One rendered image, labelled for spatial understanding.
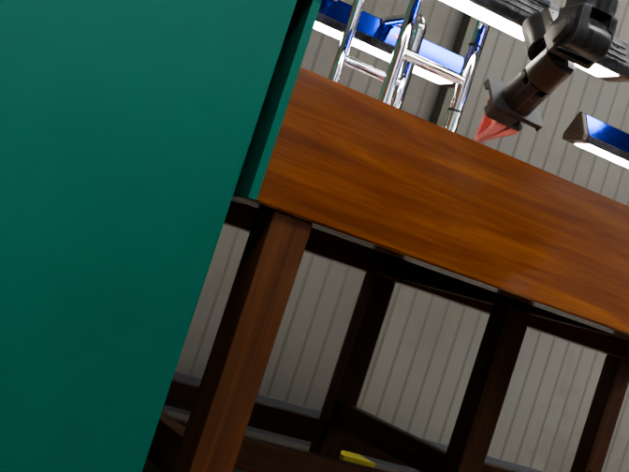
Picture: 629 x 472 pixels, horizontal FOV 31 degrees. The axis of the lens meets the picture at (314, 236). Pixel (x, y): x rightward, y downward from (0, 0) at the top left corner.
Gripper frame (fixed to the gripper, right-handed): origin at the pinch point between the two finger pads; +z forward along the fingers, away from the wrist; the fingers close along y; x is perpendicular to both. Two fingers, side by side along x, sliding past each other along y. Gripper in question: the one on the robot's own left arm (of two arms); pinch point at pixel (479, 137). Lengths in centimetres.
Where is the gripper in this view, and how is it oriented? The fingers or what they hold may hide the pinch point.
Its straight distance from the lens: 185.4
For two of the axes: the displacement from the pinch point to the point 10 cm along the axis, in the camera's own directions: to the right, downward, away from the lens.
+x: 0.5, 7.8, -6.3
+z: -5.4, 5.5, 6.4
